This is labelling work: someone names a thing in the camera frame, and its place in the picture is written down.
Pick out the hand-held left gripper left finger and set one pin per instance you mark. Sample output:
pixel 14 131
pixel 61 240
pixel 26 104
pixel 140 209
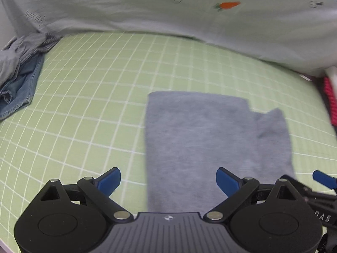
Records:
pixel 110 181

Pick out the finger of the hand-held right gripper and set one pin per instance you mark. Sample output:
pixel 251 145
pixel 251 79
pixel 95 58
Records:
pixel 296 183
pixel 324 178

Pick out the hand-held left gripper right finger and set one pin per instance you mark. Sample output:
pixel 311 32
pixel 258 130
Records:
pixel 225 181

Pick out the grey long-sleeve shirt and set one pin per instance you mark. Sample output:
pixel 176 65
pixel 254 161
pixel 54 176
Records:
pixel 200 142

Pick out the red knitted cloth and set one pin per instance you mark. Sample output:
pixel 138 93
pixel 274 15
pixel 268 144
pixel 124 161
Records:
pixel 330 97

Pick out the green grid cutting mat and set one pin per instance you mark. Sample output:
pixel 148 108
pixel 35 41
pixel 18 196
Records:
pixel 92 97

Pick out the blue jeans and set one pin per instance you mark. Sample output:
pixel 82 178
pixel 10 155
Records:
pixel 18 89

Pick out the grey checked garment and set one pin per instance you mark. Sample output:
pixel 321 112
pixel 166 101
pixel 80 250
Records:
pixel 23 47

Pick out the white printed blanket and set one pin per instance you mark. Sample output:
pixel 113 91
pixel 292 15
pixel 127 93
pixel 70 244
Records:
pixel 158 10

